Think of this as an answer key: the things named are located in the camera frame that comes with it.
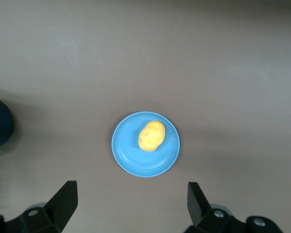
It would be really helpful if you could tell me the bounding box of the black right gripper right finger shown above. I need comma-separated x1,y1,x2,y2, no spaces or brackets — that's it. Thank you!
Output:
183,182,286,233

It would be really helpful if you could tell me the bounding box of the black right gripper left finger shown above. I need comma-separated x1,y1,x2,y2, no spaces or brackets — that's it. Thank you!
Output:
0,180,78,233

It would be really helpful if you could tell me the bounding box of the yellow potato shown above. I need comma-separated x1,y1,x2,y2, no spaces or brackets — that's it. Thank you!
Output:
138,120,166,152

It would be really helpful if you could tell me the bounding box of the blue round plate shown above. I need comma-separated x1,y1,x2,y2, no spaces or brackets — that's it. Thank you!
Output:
111,111,181,179

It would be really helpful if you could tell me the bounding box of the black pot blue handle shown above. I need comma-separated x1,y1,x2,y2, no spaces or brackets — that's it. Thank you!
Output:
0,96,15,150

